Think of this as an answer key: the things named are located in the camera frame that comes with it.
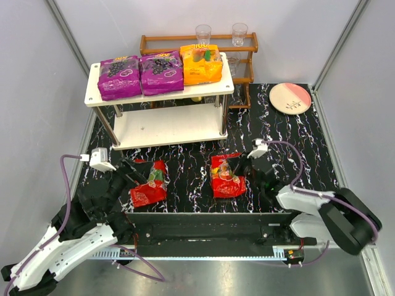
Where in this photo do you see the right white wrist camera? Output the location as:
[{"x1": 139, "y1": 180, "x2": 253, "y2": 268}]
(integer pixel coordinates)
[{"x1": 247, "y1": 138, "x2": 268, "y2": 159}]

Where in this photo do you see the clear glass right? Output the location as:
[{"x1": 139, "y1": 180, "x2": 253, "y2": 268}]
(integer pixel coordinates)
[{"x1": 232, "y1": 23, "x2": 248, "y2": 47}]

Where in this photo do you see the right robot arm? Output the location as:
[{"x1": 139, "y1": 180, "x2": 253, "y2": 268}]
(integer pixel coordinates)
[{"x1": 229, "y1": 154, "x2": 382, "y2": 255}]

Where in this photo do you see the purple candy bag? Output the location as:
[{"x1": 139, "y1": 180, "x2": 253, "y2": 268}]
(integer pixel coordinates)
[
  {"x1": 97, "y1": 55, "x2": 142, "y2": 101},
  {"x1": 140, "y1": 51, "x2": 184, "y2": 96}
]

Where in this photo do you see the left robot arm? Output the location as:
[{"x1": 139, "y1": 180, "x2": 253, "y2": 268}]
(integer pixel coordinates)
[{"x1": 1, "y1": 159, "x2": 152, "y2": 295}]

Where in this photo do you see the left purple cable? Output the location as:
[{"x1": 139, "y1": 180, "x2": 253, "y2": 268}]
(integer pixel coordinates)
[{"x1": 2, "y1": 154, "x2": 167, "y2": 296}]

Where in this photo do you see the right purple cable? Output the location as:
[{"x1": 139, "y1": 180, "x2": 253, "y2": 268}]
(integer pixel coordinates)
[{"x1": 262, "y1": 140, "x2": 380, "y2": 268}]

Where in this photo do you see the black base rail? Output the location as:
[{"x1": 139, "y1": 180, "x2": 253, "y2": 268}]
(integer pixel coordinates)
[{"x1": 126, "y1": 213, "x2": 317, "y2": 246}]

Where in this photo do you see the red candy bag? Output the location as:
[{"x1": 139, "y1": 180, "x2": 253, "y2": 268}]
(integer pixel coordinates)
[
  {"x1": 210, "y1": 152, "x2": 246, "y2": 199},
  {"x1": 130, "y1": 160, "x2": 167, "y2": 208}
]

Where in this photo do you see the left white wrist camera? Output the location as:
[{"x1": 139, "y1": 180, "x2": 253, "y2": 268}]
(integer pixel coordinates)
[{"x1": 80, "y1": 147, "x2": 117, "y2": 173}]

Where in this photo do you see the clear glass left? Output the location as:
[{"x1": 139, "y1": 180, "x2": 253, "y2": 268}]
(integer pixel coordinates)
[{"x1": 195, "y1": 24, "x2": 212, "y2": 45}]

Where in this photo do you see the orange mango candy bag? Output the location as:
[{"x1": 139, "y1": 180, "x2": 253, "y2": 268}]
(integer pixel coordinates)
[{"x1": 180, "y1": 44, "x2": 223, "y2": 86}]

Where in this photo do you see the white two-tier shelf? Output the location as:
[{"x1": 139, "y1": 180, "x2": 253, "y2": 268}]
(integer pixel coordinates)
[{"x1": 85, "y1": 52, "x2": 235, "y2": 150}]

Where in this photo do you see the pink cream ceramic plate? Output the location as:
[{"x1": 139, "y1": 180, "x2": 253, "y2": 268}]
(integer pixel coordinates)
[{"x1": 269, "y1": 83, "x2": 312, "y2": 115}]

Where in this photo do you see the clear glass lower rack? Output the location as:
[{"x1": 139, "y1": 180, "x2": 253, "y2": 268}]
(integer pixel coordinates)
[{"x1": 227, "y1": 54, "x2": 240, "y2": 77}]

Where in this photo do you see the brown wooden rack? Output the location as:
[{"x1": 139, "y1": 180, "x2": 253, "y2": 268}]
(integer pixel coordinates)
[{"x1": 139, "y1": 32, "x2": 259, "y2": 109}]

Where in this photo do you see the purple cable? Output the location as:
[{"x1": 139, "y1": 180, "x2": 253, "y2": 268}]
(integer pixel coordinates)
[
  {"x1": 262, "y1": 140, "x2": 380, "y2": 268},
  {"x1": 2, "y1": 154, "x2": 167, "y2": 296}
]

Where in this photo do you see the clear glass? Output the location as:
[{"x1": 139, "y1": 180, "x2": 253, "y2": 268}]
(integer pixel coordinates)
[
  {"x1": 232, "y1": 23, "x2": 248, "y2": 47},
  {"x1": 195, "y1": 24, "x2": 212, "y2": 45}
]

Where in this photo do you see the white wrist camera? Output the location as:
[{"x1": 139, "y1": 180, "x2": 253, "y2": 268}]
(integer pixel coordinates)
[
  {"x1": 247, "y1": 138, "x2": 268, "y2": 159},
  {"x1": 80, "y1": 147, "x2": 117, "y2": 173}
]

